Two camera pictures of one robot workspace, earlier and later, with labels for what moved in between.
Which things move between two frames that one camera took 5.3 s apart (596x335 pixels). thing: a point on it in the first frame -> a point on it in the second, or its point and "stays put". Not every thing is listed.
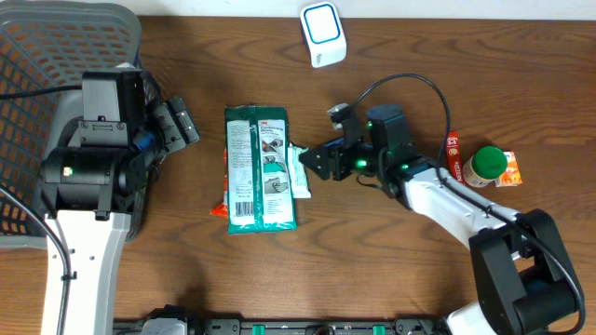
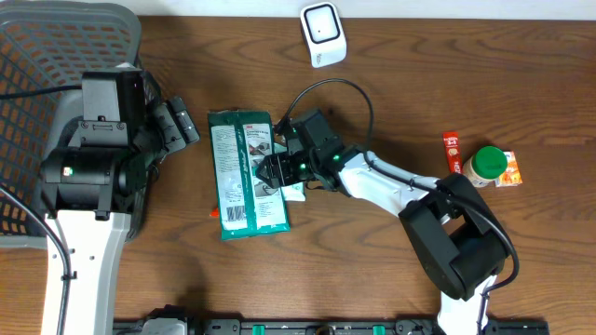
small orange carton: (511, 175) stays put
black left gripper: (184, 130) stays put
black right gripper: (323, 172) -> (277, 167)
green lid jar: (484, 167) stays put
